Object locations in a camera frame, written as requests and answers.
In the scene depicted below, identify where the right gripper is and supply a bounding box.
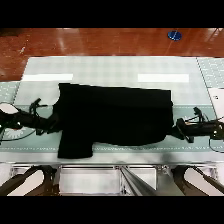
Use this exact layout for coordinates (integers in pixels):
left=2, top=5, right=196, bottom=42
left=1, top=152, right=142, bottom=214
left=172, top=117, right=195, bottom=144

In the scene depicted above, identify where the black T-shirt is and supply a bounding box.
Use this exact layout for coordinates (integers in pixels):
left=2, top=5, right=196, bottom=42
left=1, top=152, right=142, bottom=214
left=49, top=82, right=175, bottom=160

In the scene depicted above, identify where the blue round disc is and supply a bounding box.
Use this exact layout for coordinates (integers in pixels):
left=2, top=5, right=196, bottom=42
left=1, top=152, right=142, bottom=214
left=167, top=29, right=183, bottom=42

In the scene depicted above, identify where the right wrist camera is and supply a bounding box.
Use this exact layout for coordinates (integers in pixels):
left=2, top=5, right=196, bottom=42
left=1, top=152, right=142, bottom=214
left=192, top=106, right=210, bottom=124

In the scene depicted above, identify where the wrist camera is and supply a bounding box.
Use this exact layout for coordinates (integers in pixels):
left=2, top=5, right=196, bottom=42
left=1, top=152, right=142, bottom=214
left=28, top=97, right=49, bottom=115
left=192, top=106, right=210, bottom=124

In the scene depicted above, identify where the black cable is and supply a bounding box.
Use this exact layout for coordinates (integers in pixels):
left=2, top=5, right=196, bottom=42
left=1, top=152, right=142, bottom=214
left=0, top=128, right=38, bottom=144
left=207, top=136, right=224, bottom=155

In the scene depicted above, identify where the silver frame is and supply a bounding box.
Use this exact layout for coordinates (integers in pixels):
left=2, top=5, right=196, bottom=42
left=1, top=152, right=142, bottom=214
left=0, top=161, right=224, bottom=197

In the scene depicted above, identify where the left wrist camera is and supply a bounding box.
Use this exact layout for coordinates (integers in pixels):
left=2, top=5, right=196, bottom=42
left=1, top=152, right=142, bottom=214
left=28, top=97, right=49, bottom=115

